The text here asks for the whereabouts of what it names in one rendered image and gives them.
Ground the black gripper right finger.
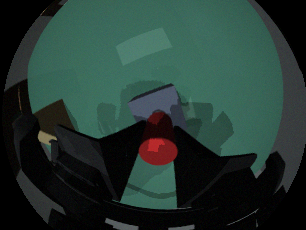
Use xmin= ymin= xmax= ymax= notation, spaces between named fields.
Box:
xmin=173 ymin=126 xmax=257 ymax=208

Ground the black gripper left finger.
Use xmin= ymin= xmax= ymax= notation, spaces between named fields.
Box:
xmin=55 ymin=120 xmax=146 ymax=201

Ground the red translucent cap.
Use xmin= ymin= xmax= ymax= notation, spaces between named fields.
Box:
xmin=138 ymin=111 xmax=177 ymax=166

